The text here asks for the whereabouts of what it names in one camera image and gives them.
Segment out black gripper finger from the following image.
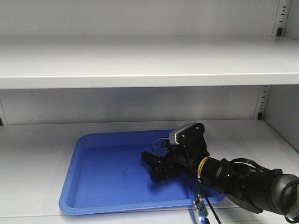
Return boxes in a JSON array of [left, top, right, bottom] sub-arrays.
[[141, 151, 162, 168], [150, 168, 178, 182]]

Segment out upper white cabinet shelf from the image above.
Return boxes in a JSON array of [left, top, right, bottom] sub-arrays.
[[0, 37, 299, 89]]

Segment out black cable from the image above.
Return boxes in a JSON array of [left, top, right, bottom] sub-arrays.
[[185, 149, 222, 224]]

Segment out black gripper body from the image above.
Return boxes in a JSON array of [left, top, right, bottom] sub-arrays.
[[161, 137, 210, 178]]

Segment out clear glass beaker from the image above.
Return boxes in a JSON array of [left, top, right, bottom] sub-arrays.
[[152, 137, 169, 157]]

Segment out green circuit board with led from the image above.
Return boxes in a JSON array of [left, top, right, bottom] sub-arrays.
[[193, 193, 210, 224]]

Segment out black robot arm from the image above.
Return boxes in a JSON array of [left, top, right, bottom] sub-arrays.
[[142, 134, 299, 224]]

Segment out blue plastic tray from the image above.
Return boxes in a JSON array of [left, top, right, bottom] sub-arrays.
[[59, 129, 227, 216]]

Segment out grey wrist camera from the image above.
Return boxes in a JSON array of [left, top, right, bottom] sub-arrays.
[[169, 123, 205, 145]]

